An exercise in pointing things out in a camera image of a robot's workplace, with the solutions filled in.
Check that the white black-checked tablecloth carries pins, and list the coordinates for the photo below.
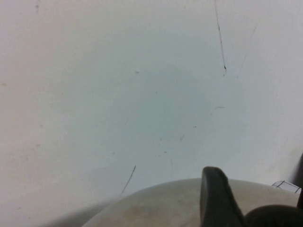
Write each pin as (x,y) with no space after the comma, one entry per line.
(285,186)

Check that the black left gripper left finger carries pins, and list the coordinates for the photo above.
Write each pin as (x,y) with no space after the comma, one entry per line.
(215,201)

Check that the steel lid black knob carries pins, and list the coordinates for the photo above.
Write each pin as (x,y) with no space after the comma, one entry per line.
(165,205)

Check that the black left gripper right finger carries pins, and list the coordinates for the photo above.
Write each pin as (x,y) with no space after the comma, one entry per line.
(300,175)

